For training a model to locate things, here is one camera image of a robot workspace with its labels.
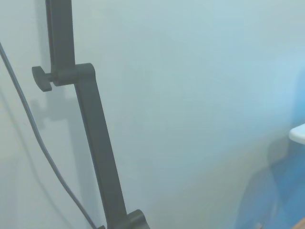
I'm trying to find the white rounded object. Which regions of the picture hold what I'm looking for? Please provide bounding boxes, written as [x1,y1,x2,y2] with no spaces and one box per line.
[288,123,305,145]

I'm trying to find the black jointed camera stand arm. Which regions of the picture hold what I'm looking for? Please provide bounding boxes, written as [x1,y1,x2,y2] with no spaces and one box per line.
[31,0,151,229]

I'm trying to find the grey cable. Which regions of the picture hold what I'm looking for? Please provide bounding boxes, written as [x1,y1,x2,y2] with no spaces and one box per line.
[0,42,106,229]

